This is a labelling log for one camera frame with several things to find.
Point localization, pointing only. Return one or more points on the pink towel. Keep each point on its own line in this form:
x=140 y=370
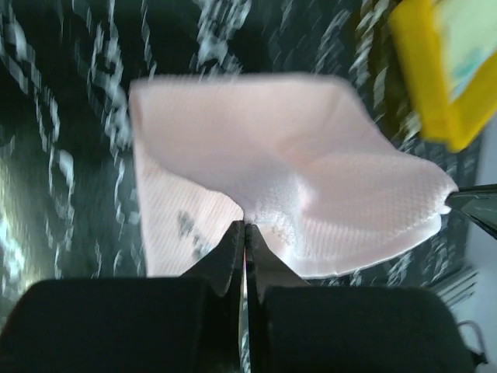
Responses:
x=296 y=155

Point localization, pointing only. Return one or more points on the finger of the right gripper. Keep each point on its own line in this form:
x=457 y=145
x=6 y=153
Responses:
x=478 y=204

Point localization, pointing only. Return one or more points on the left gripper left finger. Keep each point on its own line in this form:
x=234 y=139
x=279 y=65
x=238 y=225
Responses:
x=188 y=323

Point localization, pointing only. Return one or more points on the yellow green towel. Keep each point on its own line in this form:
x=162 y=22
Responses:
x=468 y=39

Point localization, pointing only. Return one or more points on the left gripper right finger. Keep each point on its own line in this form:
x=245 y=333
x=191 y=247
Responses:
x=294 y=326

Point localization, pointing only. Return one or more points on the yellow plastic tray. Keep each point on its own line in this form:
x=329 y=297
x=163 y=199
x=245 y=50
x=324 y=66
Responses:
x=452 y=122

